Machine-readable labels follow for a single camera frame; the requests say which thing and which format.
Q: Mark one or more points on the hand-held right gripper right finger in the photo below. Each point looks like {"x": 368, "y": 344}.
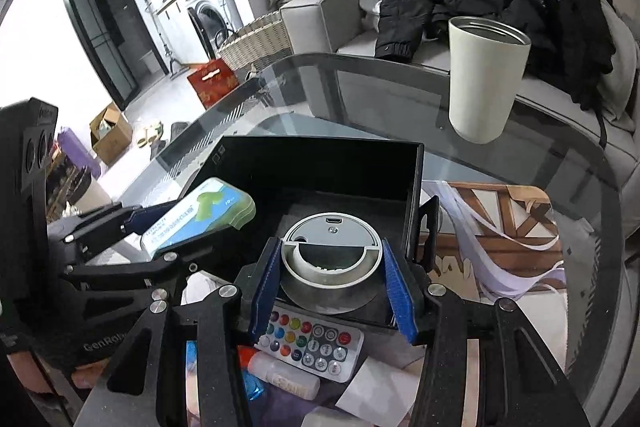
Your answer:
{"x": 400, "y": 302}

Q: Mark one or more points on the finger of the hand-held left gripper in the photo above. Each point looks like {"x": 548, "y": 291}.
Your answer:
{"x": 150, "y": 269}
{"x": 145, "y": 218}

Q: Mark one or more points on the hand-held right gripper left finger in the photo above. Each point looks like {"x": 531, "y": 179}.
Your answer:
{"x": 265, "y": 289}

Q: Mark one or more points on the green white tissue packet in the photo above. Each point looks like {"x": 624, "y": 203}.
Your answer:
{"x": 200, "y": 212}

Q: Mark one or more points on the white remote with coloured buttons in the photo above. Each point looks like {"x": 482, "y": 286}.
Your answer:
{"x": 320, "y": 347}

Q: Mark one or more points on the round grey white device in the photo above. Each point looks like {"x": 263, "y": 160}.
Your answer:
{"x": 330, "y": 227}

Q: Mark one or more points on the black storage box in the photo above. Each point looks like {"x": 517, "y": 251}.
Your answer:
{"x": 320, "y": 172}

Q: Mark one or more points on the person's left hand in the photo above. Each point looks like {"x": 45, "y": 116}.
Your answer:
{"x": 22, "y": 369}

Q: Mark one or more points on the cluttered dark shelf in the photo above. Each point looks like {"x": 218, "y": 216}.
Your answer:
{"x": 70, "y": 187}

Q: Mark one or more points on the purple bag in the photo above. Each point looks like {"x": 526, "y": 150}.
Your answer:
{"x": 77, "y": 152}

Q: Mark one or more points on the grey slipper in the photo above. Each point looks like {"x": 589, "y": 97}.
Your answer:
{"x": 178, "y": 129}
{"x": 157, "y": 148}

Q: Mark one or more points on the cardboard box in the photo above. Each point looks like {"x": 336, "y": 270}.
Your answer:
{"x": 112, "y": 139}

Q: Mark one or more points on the small white bottle red cap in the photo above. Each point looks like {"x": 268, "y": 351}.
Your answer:
{"x": 285, "y": 374}

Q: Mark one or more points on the black white patterned rug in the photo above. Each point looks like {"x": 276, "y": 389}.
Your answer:
{"x": 200, "y": 147}

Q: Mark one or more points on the white paper card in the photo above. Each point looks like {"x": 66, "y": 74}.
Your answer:
{"x": 375, "y": 392}

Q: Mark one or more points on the printed table mat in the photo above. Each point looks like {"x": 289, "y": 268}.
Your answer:
{"x": 500, "y": 232}

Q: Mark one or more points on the white plastic container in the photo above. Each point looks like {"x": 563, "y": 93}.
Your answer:
{"x": 322, "y": 418}

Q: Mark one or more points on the red box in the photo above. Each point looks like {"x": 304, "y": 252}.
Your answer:
{"x": 212, "y": 84}

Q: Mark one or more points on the white bin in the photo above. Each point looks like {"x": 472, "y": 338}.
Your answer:
{"x": 148, "y": 61}

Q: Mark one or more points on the black framed glass door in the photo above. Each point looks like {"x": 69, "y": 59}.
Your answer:
{"x": 100, "y": 32}

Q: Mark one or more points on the white base cabinet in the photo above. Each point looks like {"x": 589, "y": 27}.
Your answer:
{"x": 172, "y": 29}

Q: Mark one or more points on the wicker basket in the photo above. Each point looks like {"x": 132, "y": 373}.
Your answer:
{"x": 255, "y": 39}

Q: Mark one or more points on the white washing machine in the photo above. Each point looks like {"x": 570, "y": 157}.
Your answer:
{"x": 210, "y": 17}

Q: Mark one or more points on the white cup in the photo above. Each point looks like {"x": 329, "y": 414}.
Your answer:
{"x": 485, "y": 82}

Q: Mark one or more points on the grey sofa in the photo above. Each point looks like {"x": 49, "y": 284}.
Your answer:
{"x": 320, "y": 22}

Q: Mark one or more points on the white garment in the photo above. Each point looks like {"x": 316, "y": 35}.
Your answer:
{"x": 371, "y": 2}

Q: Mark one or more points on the light grey cushion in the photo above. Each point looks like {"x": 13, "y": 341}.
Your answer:
{"x": 622, "y": 67}

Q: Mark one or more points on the black coat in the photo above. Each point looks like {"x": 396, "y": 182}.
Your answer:
{"x": 575, "y": 7}

